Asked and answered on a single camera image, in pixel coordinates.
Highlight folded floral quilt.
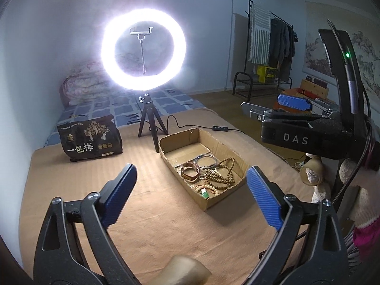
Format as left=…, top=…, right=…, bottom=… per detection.
left=60, top=60, right=119, bottom=106

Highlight black tripod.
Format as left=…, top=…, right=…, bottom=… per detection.
left=138, top=93, right=169, bottom=153

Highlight black power cable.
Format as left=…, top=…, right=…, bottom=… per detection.
left=166, top=115, right=263, bottom=138

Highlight yellow crate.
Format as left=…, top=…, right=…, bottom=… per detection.
left=257, top=65, right=278, bottom=83

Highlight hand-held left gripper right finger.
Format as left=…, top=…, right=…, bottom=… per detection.
left=243, top=166, right=349, bottom=285

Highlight landscape wall scroll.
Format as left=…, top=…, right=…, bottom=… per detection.
left=303, top=1, right=380, bottom=78

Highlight dark hanging clothes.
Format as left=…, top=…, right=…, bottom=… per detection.
left=269, top=18, right=298, bottom=81

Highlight thin blue bangle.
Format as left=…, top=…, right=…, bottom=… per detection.
left=195, top=154, right=219, bottom=170

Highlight black clothes rack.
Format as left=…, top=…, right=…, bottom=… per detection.
left=233, top=0, right=297, bottom=99

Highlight black snack bag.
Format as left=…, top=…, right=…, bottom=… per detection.
left=57, top=114, right=123, bottom=162

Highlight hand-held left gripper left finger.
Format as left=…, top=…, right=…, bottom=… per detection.
left=33, top=163, right=140, bottom=285

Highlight ring light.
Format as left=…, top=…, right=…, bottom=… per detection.
left=101, top=4, right=187, bottom=91

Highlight brown strap wristwatch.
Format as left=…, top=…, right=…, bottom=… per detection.
left=180, top=162, right=200, bottom=182

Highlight striped towel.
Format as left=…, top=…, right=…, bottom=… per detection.
left=249, top=3, right=271, bottom=65

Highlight cardboard box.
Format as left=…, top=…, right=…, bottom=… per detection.
left=159, top=128, right=249, bottom=211

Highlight wooden box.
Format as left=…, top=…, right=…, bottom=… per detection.
left=300, top=79, right=329, bottom=99

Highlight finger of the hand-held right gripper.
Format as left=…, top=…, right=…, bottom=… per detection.
left=240, top=102, right=312, bottom=122
left=277, top=93, right=339, bottom=115

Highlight wooden bead necklace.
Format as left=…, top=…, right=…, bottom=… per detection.
left=199, top=158, right=240, bottom=197

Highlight green jade pendant red cord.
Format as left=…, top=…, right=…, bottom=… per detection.
left=195, top=185, right=212, bottom=200

